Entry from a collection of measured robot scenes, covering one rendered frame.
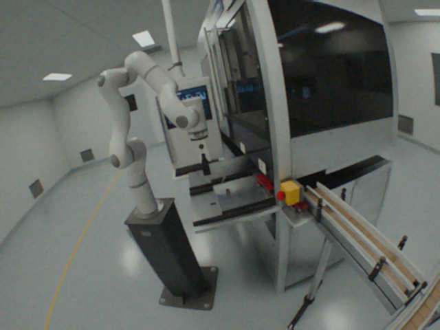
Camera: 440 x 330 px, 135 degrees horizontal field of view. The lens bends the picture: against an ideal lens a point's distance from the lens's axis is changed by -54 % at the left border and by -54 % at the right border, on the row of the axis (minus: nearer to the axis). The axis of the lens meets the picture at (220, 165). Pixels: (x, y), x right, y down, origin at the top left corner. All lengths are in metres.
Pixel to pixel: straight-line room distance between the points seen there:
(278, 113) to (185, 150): 1.15
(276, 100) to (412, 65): 4.78
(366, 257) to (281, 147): 0.53
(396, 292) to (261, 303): 1.14
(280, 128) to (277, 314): 1.27
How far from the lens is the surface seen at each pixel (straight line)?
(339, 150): 0.99
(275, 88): 0.73
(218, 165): 1.43
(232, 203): 0.99
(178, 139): 1.71
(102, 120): 6.84
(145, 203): 1.09
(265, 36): 0.75
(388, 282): 0.66
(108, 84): 0.90
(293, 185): 0.79
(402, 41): 5.43
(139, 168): 1.05
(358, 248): 0.70
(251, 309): 1.57
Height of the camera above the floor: 1.44
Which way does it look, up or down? 23 degrees down
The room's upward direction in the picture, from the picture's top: 11 degrees counter-clockwise
